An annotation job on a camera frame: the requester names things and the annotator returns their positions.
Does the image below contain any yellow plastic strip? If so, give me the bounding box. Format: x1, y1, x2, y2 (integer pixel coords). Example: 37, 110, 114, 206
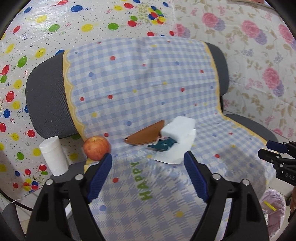
263, 201, 277, 211

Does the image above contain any white foam block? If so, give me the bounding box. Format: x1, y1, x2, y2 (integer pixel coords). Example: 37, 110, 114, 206
160, 116, 196, 143

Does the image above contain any pink bag trash bin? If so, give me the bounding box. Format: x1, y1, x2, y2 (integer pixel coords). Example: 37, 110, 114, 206
259, 189, 286, 240

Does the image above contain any person right hand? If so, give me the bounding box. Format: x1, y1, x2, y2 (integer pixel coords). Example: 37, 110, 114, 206
290, 187, 296, 213

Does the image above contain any red apple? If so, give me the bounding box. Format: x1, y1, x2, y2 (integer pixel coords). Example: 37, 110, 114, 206
83, 136, 111, 161

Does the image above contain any white paper sheet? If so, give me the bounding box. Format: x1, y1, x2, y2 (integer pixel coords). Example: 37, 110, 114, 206
153, 129, 196, 165

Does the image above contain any teal printed packet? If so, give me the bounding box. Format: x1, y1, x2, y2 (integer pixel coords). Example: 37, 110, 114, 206
147, 137, 176, 151

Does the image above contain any brown leather pouch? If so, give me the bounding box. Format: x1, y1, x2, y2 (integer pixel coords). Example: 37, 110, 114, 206
124, 120, 165, 146

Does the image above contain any dark grey chair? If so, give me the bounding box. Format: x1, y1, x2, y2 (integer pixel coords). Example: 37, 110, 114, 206
0, 41, 278, 241

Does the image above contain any blue checked cloth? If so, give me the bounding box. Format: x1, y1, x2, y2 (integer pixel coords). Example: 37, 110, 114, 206
63, 37, 274, 240

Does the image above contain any floral pattern wall sheet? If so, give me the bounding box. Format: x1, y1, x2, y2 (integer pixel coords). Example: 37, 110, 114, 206
173, 1, 295, 140

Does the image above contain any balloon pattern wall sheet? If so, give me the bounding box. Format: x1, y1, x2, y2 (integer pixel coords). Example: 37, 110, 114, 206
1, 1, 176, 199

